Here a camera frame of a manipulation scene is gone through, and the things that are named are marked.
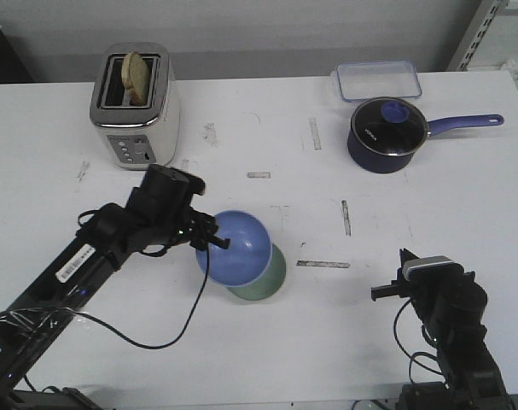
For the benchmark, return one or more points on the glass pot lid blue knob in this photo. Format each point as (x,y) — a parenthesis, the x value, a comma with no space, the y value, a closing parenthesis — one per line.
(389,126)

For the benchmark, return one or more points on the green bowl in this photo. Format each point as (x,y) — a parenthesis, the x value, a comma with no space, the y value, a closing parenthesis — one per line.
(269,283)

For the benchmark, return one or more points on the black object at left edge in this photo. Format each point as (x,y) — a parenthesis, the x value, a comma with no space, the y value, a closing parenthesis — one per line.
(12,69)

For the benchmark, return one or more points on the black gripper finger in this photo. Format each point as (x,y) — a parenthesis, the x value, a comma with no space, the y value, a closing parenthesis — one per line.
(206,224)
(409,263)
(222,243)

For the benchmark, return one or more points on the blue bowl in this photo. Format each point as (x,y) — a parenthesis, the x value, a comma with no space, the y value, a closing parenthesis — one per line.
(248,255)

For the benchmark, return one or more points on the white chrome toaster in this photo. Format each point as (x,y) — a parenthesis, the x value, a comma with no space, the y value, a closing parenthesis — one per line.
(137,136)

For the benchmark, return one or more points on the grey metal shelf upright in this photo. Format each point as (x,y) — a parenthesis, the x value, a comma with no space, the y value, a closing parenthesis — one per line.
(475,33)

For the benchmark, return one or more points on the toast bread slice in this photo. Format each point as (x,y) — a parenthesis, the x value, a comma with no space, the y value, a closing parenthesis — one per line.
(135,77)

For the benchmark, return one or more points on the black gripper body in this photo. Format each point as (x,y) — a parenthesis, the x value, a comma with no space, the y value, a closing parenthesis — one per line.
(161,205)
(447,300)

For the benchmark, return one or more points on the dark blue saucepan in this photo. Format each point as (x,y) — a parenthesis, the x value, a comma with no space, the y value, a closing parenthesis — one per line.
(377,163)

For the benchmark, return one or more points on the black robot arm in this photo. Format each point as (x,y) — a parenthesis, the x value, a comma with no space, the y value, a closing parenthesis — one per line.
(471,379)
(47,306)

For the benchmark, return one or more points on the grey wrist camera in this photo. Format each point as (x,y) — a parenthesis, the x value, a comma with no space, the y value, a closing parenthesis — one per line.
(431,262)

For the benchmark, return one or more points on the clear plastic container blue rim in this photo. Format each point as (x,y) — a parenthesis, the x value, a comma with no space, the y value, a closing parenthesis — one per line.
(359,81)

